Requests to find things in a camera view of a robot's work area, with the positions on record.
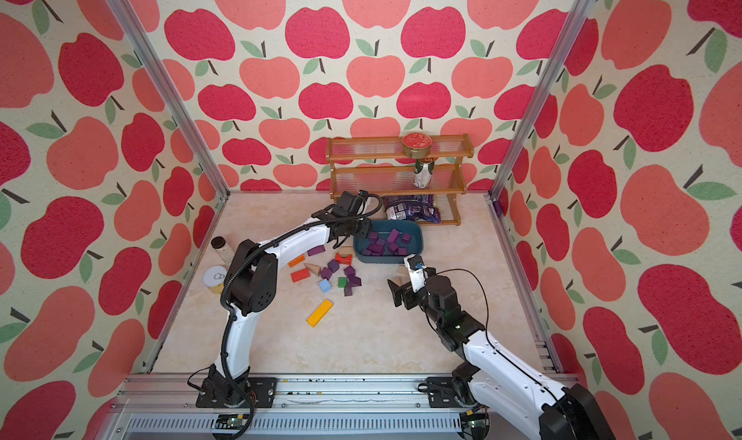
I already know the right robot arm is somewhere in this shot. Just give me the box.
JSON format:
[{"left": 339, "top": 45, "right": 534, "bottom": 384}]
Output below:
[{"left": 388, "top": 268, "right": 616, "bottom": 439}]

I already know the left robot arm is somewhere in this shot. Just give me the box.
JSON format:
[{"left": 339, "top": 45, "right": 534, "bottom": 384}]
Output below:
[{"left": 196, "top": 191, "right": 384, "bottom": 408}]

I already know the teal plastic storage bin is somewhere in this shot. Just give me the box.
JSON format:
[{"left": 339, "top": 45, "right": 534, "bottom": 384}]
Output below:
[{"left": 353, "top": 220, "right": 424, "bottom": 264}]

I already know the purple wedge block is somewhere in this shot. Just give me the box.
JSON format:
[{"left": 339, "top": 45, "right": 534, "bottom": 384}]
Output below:
[{"left": 307, "top": 246, "right": 326, "bottom": 256}]

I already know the red arch block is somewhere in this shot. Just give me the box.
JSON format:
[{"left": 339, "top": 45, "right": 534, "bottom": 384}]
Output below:
[{"left": 334, "top": 252, "right": 353, "bottom": 266}]

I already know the natural wood triangle block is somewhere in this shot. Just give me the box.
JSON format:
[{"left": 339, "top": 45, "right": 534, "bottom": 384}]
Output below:
[{"left": 305, "top": 263, "right": 322, "bottom": 277}]

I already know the purple snack bag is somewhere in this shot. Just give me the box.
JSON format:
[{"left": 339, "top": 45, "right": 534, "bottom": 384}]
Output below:
[{"left": 383, "top": 194, "right": 442, "bottom": 223}]

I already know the orange wooden block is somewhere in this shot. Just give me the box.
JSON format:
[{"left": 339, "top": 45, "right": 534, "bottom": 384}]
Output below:
[{"left": 288, "top": 254, "right": 305, "bottom": 268}]

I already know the light blue cube block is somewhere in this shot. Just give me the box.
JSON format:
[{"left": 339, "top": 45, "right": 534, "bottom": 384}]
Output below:
[{"left": 319, "top": 280, "right": 332, "bottom": 293}]

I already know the red rectangular block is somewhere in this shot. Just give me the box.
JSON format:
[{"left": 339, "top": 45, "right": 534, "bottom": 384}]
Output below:
[{"left": 291, "top": 268, "right": 312, "bottom": 283}]

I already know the small green white bottle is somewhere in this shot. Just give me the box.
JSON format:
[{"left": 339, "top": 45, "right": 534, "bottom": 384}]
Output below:
[{"left": 414, "top": 158, "right": 435, "bottom": 189}]

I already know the yellow long block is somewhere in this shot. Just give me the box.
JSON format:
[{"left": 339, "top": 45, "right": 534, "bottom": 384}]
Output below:
[{"left": 306, "top": 299, "right": 334, "bottom": 328}]

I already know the red lidded tin can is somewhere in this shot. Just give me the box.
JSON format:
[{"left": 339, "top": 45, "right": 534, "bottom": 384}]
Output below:
[{"left": 402, "top": 133, "right": 433, "bottom": 160}]

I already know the wooden three-tier shelf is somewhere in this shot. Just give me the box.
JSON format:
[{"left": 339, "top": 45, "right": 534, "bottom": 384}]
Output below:
[{"left": 327, "top": 135, "right": 475, "bottom": 225}]

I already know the glass jar black lid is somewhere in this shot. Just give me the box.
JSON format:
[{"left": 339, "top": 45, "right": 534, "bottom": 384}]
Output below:
[{"left": 210, "top": 236, "right": 235, "bottom": 264}]

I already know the yellow can white lid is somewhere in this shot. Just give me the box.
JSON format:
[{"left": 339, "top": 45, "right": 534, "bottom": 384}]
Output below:
[{"left": 202, "top": 265, "right": 227, "bottom": 295}]

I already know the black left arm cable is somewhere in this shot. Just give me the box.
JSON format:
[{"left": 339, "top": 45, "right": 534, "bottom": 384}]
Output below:
[{"left": 184, "top": 191, "right": 385, "bottom": 440}]

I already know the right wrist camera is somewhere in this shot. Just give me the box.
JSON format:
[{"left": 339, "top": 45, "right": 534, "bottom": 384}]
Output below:
[{"left": 404, "top": 254, "right": 426, "bottom": 292}]

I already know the left aluminium frame post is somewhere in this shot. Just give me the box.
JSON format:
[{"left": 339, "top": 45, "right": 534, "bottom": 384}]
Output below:
[{"left": 105, "top": 0, "right": 230, "bottom": 200}]

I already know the aluminium frame post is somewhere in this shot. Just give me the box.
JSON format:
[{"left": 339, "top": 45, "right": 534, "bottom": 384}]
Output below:
[
  {"left": 489, "top": 0, "right": 597, "bottom": 201},
  {"left": 105, "top": 0, "right": 230, "bottom": 200}
]

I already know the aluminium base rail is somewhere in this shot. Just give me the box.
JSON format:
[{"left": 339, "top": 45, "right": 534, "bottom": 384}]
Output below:
[{"left": 95, "top": 372, "right": 581, "bottom": 440}]

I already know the right aluminium frame post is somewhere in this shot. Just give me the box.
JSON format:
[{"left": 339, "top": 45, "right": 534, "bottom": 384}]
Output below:
[{"left": 489, "top": 0, "right": 597, "bottom": 201}]

